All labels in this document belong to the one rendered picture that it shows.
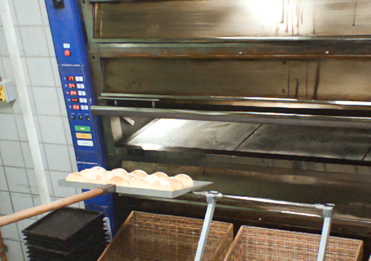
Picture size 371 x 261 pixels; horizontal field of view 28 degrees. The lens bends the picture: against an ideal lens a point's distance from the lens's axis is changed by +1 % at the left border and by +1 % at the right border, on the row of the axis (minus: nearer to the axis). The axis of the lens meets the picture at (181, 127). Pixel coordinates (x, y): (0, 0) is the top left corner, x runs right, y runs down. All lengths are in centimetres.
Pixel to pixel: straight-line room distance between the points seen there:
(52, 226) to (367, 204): 147
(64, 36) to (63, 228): 91
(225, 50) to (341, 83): 51
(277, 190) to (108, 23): 107
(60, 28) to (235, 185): 109
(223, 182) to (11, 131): 121
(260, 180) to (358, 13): 88
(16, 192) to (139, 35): 129
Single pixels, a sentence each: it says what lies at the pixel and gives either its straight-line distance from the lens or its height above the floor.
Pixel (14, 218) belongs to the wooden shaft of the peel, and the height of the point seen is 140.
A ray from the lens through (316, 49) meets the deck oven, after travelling 301.
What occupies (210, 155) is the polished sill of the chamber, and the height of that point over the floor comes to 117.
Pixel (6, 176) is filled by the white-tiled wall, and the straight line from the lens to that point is 416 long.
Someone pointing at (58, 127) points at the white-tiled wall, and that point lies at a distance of 379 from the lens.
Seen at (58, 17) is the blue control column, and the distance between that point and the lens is 353.
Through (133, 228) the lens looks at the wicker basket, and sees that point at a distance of 371.
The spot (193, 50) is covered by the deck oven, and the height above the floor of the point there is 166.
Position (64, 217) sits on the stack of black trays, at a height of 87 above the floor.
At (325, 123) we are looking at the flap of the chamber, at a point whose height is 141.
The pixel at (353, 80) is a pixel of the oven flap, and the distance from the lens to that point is 300.
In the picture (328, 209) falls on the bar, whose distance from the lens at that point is 280.
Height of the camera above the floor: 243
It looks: 20 degrees down
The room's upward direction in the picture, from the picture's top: 8 degrees counter-clockwise
